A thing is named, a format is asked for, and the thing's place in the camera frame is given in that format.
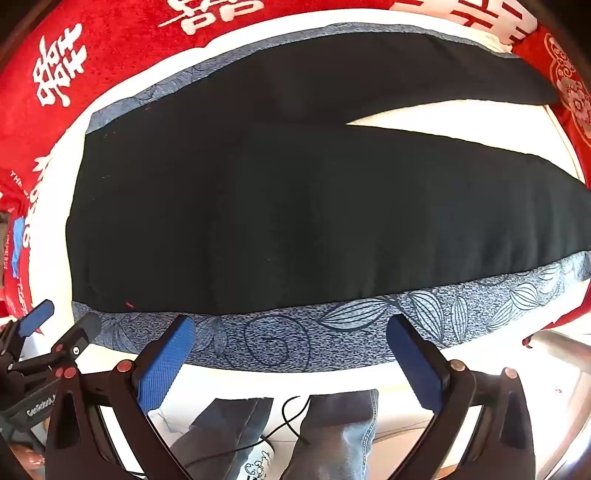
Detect black pants with blue stripes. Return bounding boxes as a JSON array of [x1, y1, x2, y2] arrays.
[[65, 24, 591, 373]]

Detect red printed blanket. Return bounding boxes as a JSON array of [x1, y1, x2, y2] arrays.
[[0, 0, 591, 333]]

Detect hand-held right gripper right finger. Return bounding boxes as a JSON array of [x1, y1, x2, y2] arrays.
[[385, 314, 536, 480]]

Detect red printed pillow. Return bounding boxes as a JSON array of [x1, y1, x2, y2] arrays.
[[510, 23, 591, 190]]

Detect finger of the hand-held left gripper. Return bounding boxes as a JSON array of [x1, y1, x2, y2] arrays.
[[44, 313, 102, 372], [0, 299, 56, 365]]

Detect person's right leg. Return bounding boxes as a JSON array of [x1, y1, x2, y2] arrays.
[[281, 389, 380, 480]]

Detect white printed slipper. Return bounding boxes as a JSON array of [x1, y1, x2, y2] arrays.
[[240, 445, 279, 480]]

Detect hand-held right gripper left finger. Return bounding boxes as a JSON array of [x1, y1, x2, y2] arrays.
[[46, 315, 197, 480]]

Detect black cable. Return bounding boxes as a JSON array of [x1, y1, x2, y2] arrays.
[[222, 394, 315, 455]]

